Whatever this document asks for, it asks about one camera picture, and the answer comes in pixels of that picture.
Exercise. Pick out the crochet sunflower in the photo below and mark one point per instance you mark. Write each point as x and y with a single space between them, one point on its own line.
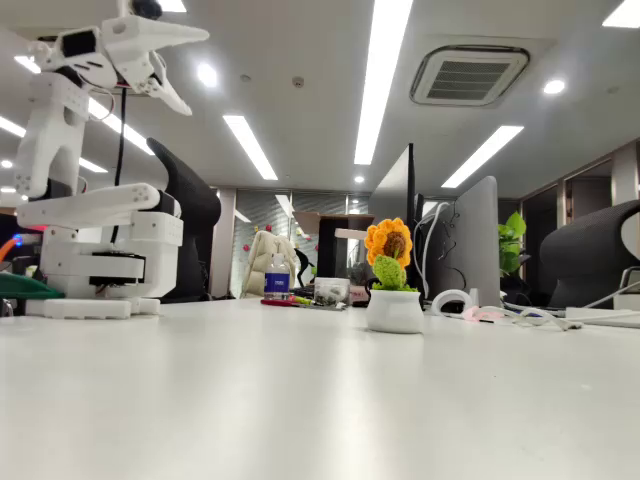
395 310

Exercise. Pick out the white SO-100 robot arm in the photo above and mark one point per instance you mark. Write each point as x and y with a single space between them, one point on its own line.
50 135

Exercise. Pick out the long ceiling light strip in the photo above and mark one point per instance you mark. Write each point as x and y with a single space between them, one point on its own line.
482 156
382 75
250 147

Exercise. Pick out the black mesh office chair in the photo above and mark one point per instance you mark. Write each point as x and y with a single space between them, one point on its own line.
195 210
585 250

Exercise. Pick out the ceiling smoke detector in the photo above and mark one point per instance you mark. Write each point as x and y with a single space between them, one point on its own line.
298 82

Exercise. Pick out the cream padded jacket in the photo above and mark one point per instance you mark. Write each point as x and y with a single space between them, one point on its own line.
260 260

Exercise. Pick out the brown cardboard box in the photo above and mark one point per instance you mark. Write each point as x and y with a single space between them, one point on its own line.
312 222

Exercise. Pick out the clear bottle with blue label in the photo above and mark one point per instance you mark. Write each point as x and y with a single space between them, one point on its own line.
276 285

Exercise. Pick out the red pen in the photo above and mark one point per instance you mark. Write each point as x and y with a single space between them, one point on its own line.
277 302

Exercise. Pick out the green flat object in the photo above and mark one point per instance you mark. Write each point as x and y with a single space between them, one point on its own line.
25 287

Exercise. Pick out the green highlighter pen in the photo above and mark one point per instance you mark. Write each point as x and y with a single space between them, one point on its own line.
305 301

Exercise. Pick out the clear plastic container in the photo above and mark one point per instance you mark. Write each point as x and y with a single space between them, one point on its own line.
330 292

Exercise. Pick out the thin black-edged monitor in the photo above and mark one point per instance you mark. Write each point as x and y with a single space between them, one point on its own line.
411 175

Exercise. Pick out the small pink box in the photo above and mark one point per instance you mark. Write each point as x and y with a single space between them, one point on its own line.
359 296

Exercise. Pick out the ceiling air conditioner vent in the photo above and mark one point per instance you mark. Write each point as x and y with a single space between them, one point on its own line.
470 75

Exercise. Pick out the grey monitor back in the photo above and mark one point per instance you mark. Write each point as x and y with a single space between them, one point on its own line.
475 235

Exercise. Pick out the green leafy plant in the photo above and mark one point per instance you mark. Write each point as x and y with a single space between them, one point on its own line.
510 245

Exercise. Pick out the round ceiling downlight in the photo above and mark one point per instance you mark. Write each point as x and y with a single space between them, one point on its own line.
554 86

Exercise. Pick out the pink translucent object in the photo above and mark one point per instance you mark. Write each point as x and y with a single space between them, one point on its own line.
482 314

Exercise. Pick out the white flat power strip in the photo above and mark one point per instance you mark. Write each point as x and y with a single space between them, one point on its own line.
600 316

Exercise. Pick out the black wrist camera white mount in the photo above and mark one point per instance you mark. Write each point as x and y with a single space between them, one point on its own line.
146 7

